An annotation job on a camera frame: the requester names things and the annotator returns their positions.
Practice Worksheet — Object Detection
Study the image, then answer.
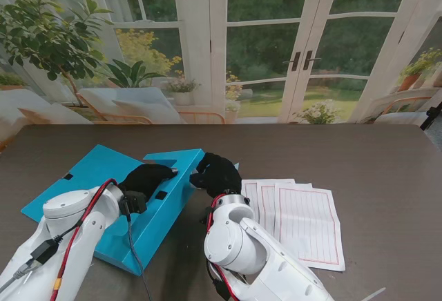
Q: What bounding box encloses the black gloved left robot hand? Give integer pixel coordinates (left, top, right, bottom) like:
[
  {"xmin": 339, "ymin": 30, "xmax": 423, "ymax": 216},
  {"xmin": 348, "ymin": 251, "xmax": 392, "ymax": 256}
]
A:
[{"xmin": 119, "ymin": 164, "xmax": 180, "ymax": 205}]

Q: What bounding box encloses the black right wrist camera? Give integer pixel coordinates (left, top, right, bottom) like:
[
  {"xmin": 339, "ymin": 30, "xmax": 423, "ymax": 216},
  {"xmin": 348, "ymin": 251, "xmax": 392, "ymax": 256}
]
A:
[{"xmin": 199, "ymin": 206, "xmax": 213, "ymax": 226}]

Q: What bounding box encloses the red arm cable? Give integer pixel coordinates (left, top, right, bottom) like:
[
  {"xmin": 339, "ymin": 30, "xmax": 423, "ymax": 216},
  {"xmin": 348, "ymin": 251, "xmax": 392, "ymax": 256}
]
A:
[
  {"xmin": 51, "ymin": 179, "xmax": 117, "ymax": 301},
  {"xmin": 206, "ymin": 195, "xmax": 241, "ymax": 301}
]

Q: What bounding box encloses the red lined paper sheet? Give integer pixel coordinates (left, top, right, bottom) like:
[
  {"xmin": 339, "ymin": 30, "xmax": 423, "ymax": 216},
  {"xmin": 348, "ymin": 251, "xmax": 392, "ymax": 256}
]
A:
[
  {"xmin": 240, "ymin": 179, "xmax": 296, "ymax": 228},
  {"xmin": 274, "ymin": 186, "xmax": 346, "ymax": 273},
  {"xmin": 257, "ymin": 182, "xmax": 314, "ymax": 239}
]

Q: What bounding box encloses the garden window backdrop banner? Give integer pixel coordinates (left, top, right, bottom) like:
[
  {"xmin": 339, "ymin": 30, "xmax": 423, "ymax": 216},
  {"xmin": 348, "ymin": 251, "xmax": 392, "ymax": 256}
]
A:
[{"xmin": 0, "ymin": 0, "xmax": 442, "ymax": 152}]

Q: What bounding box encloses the red left arm cable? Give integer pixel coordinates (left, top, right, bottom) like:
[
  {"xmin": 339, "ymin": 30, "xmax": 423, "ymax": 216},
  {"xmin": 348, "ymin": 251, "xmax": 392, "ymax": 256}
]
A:
[{"xmin": 51, "ymin": 179, "xmax": 117, "ymax": 301}]

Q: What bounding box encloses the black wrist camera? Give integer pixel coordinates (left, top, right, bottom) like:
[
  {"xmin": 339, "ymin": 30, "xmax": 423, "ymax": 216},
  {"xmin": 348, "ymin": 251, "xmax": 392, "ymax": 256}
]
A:
[
  {"xmin": 199, "ymin": 206, "xmax": 213, "ymax": 226},
  {"xmin": 119, "ymin": 191, "xmax": 148, "ymax": 215}
]

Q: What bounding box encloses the black backdrop stand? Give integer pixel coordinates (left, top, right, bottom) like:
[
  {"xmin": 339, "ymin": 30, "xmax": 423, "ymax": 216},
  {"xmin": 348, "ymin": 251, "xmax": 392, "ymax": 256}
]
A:
[{"xmin": 419, "ymin": 106, "xmax": 442, "ymax": 131}]

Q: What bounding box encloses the blue file box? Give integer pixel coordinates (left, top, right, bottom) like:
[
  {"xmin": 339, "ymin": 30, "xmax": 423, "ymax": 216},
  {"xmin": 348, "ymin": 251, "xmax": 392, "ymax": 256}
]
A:
[{"xmin": 20, "ymin": 144, "xmax": 205, "ymax": 277}]

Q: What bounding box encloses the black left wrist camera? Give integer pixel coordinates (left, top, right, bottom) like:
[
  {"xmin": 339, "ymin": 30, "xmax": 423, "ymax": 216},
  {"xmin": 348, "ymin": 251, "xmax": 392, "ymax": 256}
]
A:
[{"xmin": 119, "ymin": 191, "xmax": 148, "ymax": 215}]

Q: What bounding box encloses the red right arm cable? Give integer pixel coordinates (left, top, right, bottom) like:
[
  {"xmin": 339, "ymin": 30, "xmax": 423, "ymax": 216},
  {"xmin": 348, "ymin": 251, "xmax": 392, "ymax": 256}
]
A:
[{"xmin": 206, "ymin": 195, "xmax": 241, "ymax": 301}]

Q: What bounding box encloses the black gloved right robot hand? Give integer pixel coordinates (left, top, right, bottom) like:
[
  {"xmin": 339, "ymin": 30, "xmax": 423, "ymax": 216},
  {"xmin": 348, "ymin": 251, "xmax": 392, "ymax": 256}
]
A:
[{"xmin": 189, "ymin": 152, "xmax": 242, "ymax": 199}]

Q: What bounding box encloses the thin grey camera cable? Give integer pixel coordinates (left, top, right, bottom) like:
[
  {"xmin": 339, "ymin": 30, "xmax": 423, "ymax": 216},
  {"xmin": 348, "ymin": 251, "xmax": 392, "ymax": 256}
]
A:
[{"xmin": 122, "ymin": 204, "xmax": 153, "ymax": 301}]

